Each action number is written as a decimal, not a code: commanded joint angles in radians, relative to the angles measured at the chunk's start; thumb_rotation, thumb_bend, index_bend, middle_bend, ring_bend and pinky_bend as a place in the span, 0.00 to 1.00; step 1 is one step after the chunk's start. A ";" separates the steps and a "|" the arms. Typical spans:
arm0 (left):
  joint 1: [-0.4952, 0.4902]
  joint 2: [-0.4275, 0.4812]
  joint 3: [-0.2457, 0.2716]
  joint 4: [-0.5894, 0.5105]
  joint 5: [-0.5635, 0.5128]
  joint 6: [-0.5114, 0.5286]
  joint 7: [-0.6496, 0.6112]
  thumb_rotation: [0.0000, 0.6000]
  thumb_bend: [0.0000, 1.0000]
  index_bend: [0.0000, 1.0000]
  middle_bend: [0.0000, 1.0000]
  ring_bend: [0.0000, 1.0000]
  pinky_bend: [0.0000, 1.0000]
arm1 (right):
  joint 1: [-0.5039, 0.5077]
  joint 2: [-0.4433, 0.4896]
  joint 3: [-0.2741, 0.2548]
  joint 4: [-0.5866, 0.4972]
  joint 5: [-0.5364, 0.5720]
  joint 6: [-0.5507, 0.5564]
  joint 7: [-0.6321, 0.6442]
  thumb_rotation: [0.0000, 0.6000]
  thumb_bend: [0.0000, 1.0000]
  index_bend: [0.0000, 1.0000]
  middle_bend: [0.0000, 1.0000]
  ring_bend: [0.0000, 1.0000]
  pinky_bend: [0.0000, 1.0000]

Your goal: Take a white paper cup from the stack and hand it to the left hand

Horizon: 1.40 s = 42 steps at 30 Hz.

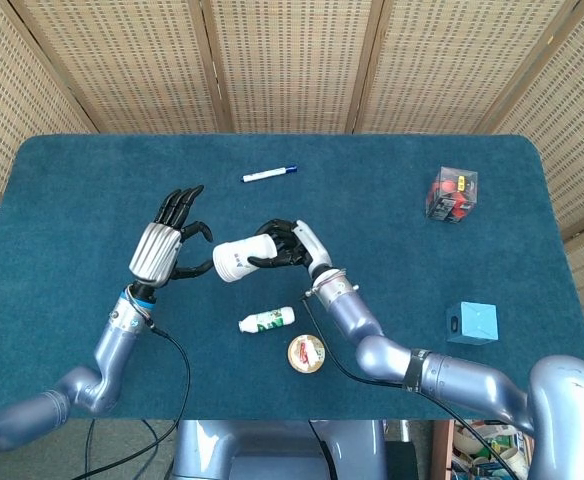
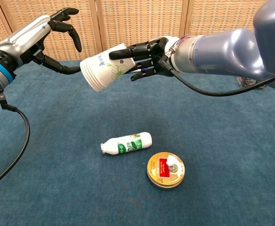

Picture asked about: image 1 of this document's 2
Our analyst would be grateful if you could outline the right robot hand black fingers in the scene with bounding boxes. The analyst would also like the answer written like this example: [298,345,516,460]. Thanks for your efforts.
[248,218,334,279]

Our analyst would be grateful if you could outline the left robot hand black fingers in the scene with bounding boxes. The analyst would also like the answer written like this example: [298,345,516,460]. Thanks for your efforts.
[128,184,216,290]

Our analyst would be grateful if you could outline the white plastic jar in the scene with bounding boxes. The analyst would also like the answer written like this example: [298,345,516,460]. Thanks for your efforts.
[212,235,279,284]

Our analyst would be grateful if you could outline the white bottle with green label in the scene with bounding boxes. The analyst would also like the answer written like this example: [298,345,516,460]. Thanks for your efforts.
[238,305,296,335]

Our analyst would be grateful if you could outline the white marker with blue cap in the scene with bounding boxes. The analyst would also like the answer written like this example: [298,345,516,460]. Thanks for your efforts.
[241,165,300,184]

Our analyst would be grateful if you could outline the dark teal table cloth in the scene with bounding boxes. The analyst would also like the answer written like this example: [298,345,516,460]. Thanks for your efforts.
[0,133,584,421]

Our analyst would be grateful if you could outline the round tan lid red print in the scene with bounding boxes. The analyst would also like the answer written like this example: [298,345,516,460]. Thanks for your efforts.
[286,333,328,374]

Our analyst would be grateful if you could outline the clear box with red toy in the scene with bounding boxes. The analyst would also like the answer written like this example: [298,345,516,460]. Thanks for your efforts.
[425,165,479,225]

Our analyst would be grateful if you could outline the woven bamboo screen panel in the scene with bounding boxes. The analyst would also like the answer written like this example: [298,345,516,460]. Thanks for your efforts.
[0,0,98,201]
[199,0,386,135]
[351,0,584,135]
[474,0,584,301]
[9,0,233,135]

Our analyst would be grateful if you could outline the light blue cube box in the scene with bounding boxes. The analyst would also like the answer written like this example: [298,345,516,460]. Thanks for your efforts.
[445,301,499,346]

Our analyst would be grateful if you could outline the silver-blue robot torso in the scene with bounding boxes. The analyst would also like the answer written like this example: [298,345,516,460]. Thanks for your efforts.
[171,419,388,480]

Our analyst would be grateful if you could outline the wooden bin of clutter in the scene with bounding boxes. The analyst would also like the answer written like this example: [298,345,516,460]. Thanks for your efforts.
[431,419,536,480]

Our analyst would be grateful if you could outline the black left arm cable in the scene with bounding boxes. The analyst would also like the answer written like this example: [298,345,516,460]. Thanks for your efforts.
[69,323,193,480]

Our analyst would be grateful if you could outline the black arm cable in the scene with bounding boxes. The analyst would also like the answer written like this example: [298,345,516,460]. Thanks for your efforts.
[300,293,521,480]
[69,323,193,480]

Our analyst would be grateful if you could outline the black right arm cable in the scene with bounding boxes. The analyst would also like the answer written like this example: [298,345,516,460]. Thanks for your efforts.
[300,293,521,480]

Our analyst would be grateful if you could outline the black cable on torso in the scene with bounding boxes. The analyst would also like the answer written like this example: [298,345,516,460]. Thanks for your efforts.
[308,419,339,480]

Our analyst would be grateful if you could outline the thin dark floor cable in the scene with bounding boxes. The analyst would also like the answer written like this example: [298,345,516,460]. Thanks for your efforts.
[84,419,96,480]

